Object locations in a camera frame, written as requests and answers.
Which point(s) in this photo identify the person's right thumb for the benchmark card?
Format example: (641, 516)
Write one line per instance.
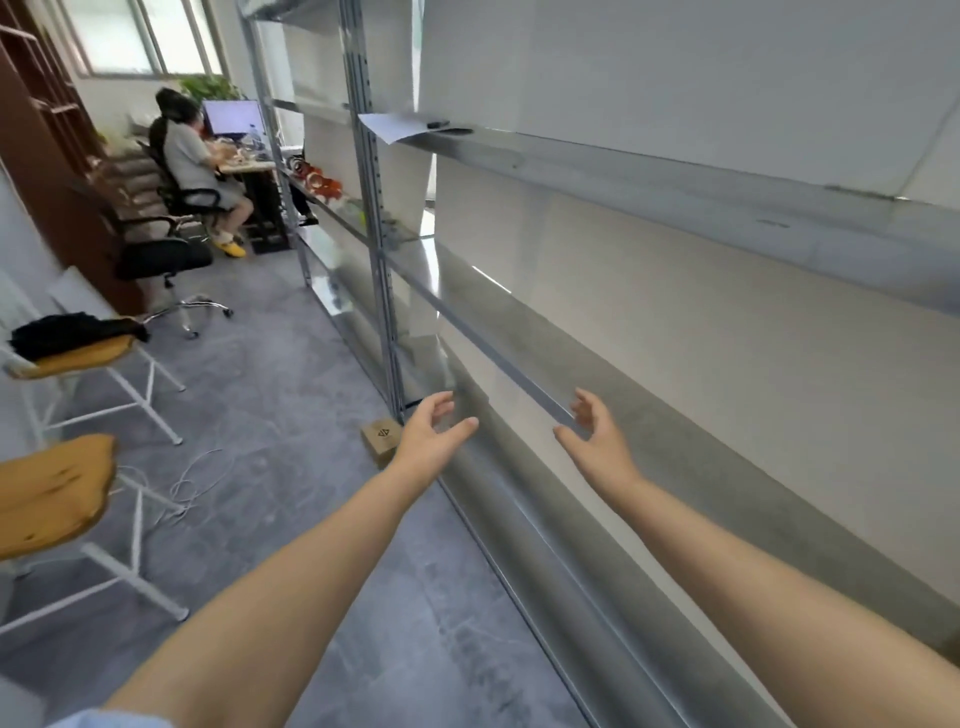
(570, 442)

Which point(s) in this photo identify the clear water bottle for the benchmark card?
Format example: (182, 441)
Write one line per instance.
(257, 136)

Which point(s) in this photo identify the person's right hand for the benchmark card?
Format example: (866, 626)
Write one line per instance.
(604, 454)

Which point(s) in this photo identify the person's left forearm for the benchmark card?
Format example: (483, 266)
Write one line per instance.
(285, 592)

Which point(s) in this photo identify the black occupied office chair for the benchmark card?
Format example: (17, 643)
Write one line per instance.
(169, 196)

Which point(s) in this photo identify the orange and white items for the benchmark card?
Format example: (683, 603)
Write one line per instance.
(319, 180)

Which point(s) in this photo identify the light blue sleeve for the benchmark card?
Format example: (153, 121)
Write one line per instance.
(112, 720)

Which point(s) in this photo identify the person's right forearm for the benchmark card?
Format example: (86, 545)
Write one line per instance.
(765, 607)

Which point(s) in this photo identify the white paper sheet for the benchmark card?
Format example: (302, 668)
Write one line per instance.
(390, 125)

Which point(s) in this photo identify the person's left thumb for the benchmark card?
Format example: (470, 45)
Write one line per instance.
(459, 431)

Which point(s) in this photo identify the light wooden desk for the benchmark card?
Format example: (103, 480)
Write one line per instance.
(259, 187)

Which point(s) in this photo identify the computer monitor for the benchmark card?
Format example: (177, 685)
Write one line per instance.
(232, 118)

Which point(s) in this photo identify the green potted plant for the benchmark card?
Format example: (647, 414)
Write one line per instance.
(210, 88)

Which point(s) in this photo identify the person's left hand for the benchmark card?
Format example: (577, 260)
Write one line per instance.
(420, 450)

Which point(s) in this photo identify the small brown cardboard box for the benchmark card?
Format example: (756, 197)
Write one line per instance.
(381, 441)

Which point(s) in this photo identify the brown wooden bookshelf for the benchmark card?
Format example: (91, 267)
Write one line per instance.
(45, 135)

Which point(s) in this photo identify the black cloth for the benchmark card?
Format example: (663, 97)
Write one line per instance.
(71, 334)

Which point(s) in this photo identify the wooden stool with white frame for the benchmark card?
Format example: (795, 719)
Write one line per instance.
(82, 356)
(52, 495)

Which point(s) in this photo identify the window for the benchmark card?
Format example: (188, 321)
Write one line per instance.
(135, 34)

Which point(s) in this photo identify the black empty office chair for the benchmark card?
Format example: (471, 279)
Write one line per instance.
(154, 255)

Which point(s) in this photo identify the small black flat object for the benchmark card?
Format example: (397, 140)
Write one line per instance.
(448, 127)

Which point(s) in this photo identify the grey metal shelf rack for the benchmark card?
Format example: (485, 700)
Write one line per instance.
(675, 187)

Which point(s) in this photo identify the white leaning board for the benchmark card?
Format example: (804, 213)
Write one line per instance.
(75, 292)

